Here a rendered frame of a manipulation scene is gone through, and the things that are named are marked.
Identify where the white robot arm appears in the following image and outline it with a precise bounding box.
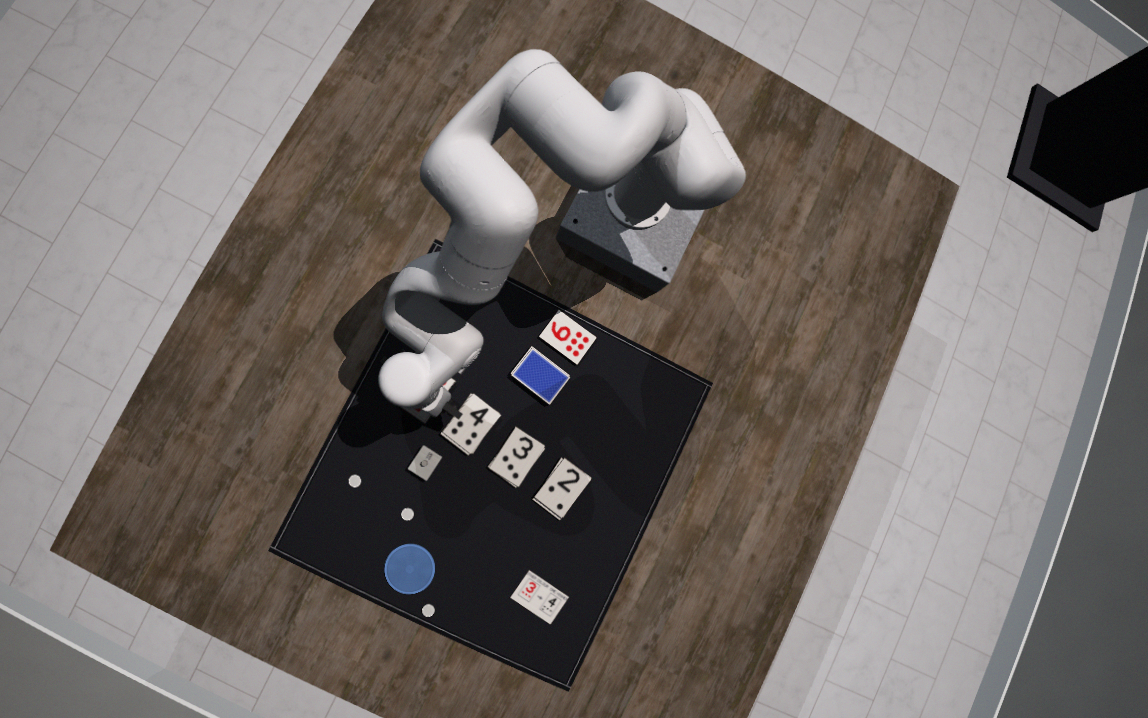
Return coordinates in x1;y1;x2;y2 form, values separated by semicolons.
378;49;746;409

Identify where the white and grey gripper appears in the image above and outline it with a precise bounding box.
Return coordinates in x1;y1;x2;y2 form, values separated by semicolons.
381;356;463;420

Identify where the blue round disc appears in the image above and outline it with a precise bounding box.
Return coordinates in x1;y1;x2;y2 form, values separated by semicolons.
383;545;435;594

